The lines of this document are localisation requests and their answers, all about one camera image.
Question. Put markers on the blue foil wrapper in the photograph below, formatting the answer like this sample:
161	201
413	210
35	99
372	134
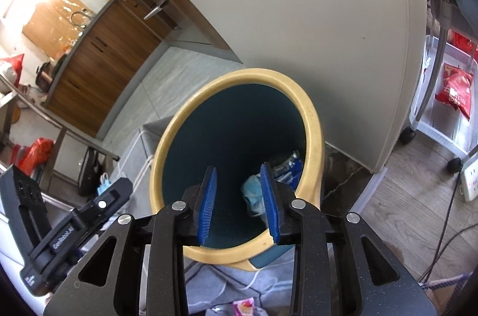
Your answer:
289	166

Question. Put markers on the red snack bag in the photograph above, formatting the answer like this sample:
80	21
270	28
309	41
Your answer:
455	92

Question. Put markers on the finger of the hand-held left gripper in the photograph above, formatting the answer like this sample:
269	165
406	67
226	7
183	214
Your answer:
106	202

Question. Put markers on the red and white plastic bag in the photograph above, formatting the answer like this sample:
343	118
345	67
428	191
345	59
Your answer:
13	67

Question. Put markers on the grey checked tablecloth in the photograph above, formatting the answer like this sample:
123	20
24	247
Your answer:
239	286

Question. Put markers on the light blue face mask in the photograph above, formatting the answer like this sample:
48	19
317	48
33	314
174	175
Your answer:
252	191

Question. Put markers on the white rolling cart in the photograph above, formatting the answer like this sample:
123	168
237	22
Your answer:
429	122

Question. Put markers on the white power strip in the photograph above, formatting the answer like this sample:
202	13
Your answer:
469	179

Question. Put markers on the light blue paper bag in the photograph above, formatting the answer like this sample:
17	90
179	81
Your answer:
105	186

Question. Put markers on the blue bin with yellow rim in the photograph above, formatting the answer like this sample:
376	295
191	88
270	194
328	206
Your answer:
231	122

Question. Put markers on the pink packet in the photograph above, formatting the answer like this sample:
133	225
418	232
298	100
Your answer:
244	308

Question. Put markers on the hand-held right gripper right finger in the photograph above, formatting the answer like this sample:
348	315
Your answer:
271	207

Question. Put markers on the black bag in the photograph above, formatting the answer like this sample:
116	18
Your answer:
89	170

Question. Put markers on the red packet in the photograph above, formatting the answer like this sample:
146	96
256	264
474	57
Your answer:
465	45

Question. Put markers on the beige refrigerator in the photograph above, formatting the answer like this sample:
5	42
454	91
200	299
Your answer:
298	21

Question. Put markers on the cardboard box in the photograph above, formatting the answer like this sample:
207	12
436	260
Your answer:
448	301

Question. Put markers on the wooden kitchen counter cabinet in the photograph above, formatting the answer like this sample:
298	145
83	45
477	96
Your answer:
97	62

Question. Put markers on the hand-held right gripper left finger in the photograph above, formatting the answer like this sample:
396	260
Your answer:
206	211

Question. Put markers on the chrome faucet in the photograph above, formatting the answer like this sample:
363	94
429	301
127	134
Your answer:
83	16

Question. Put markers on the grey metal tube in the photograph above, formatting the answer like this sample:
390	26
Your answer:
442	39

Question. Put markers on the metal table frame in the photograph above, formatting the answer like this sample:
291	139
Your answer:
56	122

